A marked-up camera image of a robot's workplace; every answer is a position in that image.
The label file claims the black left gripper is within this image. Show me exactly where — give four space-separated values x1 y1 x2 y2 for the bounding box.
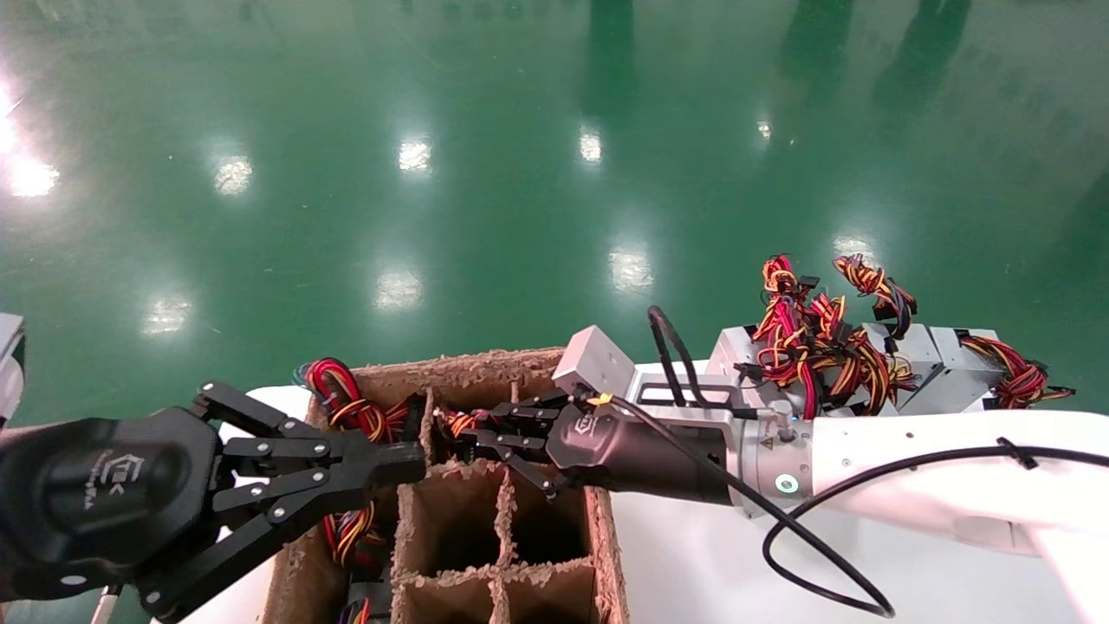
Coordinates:
0 380 427 623

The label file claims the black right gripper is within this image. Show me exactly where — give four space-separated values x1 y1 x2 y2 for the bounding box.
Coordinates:
468 392 737 505

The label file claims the grey power supply unit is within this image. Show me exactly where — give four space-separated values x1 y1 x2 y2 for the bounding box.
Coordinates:
552 325 639 401

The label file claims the short black looped cable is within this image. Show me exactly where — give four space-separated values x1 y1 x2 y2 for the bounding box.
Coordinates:
647 305 781 414

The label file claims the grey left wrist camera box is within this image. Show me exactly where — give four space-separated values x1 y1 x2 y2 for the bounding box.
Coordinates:
0 312 27 427

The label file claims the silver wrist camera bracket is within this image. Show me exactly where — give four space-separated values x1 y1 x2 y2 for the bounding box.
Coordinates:
624 362 802 434

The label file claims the brown cardboard divider box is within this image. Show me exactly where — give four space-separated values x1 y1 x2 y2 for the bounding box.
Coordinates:
260 347 632 624

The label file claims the thin white rod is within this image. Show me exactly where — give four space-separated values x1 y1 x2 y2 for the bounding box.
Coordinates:
89 583 124 624

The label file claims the long black arm cable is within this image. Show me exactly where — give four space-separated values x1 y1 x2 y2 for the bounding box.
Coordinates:
598 394 1109 618

